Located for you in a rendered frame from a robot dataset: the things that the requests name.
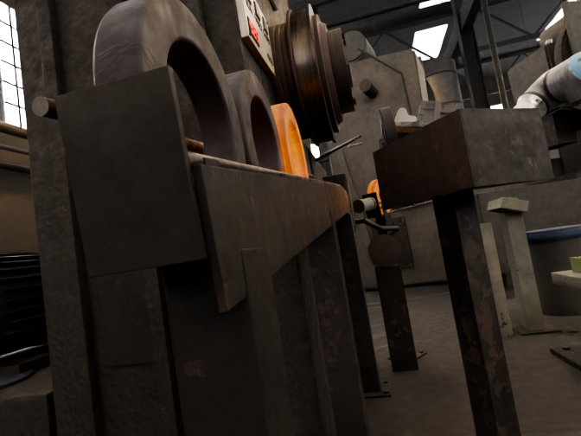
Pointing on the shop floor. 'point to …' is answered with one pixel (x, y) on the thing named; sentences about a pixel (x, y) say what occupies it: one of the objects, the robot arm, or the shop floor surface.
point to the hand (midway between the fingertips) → (387, 126)
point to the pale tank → (443, 80)
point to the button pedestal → (520, 266)
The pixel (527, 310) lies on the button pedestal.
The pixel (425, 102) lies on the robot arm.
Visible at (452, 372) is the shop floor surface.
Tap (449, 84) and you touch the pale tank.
